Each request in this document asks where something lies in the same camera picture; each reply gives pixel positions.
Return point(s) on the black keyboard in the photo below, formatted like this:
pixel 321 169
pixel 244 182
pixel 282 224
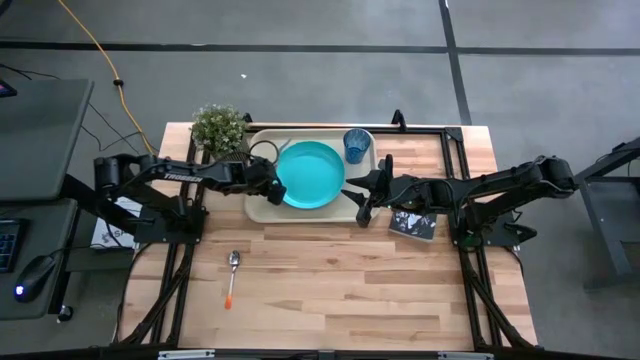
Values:
pixel 7 245

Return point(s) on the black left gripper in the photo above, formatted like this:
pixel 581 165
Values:
pixel 257 177

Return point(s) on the black aluminium table frame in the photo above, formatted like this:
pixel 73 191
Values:
pixel 472 280

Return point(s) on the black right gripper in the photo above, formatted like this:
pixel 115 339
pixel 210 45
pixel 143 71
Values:
pixel 405 195

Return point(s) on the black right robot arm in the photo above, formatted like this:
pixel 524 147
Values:
pixel 500 187

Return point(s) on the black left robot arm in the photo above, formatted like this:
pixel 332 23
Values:
pixel 190 177

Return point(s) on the potted green plant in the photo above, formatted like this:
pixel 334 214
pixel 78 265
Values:
pixel 218 130

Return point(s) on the blue patterned plastic cup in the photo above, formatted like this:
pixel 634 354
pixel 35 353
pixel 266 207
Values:
pixel 357 146

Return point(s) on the grey side desk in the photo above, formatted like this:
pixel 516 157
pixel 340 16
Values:
pixel 40 145

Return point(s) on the teal plastic plate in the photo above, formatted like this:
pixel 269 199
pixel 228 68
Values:
pixel 310 175

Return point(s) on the black paperback book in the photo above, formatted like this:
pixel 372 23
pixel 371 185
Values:
pixel 412 225

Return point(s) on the white printed box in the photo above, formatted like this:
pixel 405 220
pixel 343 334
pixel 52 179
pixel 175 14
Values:
pixel 107 235

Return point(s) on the beige plastic tray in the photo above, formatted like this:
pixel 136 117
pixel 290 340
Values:
pixel 310 216

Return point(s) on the black computer mouse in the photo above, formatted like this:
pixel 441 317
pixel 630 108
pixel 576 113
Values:
pixel 32 277

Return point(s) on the grey metal stand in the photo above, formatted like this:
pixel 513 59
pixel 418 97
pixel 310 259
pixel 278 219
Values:
pixel 607 210

